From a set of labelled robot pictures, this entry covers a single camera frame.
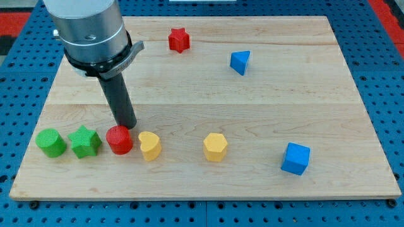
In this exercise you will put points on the yellow heart block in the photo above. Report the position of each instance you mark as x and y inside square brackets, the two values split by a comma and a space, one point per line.
[150, 145]

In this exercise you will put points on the yellow hexagon block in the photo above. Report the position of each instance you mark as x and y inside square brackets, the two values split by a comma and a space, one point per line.
[215, 147]

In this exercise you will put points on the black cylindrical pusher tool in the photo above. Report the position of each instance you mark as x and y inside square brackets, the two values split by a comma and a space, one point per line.
[117, 96]

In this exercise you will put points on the blue cube block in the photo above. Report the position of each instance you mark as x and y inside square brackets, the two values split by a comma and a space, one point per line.
[296, 158]

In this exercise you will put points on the red cylinder block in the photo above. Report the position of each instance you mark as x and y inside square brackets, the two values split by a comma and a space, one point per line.
[119, 139]

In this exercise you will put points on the green cylinder block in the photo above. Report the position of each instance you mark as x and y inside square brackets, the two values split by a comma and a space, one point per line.
[50, 142]

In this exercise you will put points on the red star block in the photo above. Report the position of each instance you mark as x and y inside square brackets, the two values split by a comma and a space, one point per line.
[179, 40]

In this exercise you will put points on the wooden board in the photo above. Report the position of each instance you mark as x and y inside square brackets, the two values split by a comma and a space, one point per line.
[297, 89]

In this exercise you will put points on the green star block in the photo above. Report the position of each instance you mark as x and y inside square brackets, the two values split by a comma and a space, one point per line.
[84, 142]

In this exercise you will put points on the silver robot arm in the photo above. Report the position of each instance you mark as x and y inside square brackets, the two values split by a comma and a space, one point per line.
[94, 36]

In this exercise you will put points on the blue triangle block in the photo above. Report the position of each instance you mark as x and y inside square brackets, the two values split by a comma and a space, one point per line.
[239, 61]

